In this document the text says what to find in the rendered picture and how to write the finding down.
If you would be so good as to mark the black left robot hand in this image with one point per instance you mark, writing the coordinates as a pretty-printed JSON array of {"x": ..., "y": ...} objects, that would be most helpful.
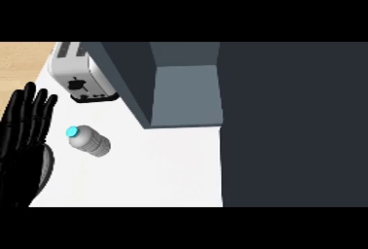
[{"x": 21, "y": 136}]

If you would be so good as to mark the clear water bottle blue cap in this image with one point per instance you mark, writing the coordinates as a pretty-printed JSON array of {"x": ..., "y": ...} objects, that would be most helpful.
[{"x": 91, "y": 141}]

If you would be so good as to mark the dark grey cabinet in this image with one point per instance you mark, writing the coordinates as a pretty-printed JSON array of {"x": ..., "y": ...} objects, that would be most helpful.
[{"x": 167, "y": 87}]

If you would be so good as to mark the dark grey cabinet door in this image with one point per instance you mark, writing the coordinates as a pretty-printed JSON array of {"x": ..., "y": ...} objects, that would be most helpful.
[{"x": 295, "y": 124}]

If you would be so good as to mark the white toaster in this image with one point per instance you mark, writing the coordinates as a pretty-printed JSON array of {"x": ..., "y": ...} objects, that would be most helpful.
[{"x": 79, "y": 73}]

